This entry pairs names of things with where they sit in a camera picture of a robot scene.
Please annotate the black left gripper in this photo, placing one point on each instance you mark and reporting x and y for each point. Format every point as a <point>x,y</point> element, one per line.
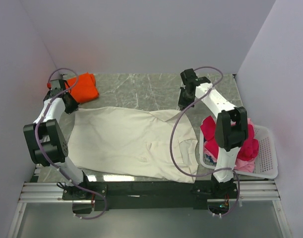
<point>75,105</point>

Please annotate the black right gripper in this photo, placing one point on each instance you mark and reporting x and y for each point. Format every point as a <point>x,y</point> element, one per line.
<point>182,105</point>

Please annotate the cream white t shirt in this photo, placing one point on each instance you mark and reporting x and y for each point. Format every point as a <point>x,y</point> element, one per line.
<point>158,144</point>

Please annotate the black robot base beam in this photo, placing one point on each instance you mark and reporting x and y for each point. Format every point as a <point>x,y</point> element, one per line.
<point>101,196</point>

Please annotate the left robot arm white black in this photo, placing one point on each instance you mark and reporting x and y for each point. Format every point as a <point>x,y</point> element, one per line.
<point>45,140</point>

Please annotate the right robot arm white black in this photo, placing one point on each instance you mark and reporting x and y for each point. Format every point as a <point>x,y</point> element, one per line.
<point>231,129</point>

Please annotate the folded orange t shirt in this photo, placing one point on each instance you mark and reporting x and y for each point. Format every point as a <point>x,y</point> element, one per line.
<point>85,90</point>

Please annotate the magenta t shirt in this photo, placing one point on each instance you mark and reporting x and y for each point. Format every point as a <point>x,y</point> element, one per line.
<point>211,147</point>

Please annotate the light pink t shirt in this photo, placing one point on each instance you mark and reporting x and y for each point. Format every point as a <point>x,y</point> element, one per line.
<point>245,161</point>

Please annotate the white plastic laundry basket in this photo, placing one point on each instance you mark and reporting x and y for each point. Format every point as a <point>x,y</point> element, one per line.
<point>266,166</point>

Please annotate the aluminium frame rail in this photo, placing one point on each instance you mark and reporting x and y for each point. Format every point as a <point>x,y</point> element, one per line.
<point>34,192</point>

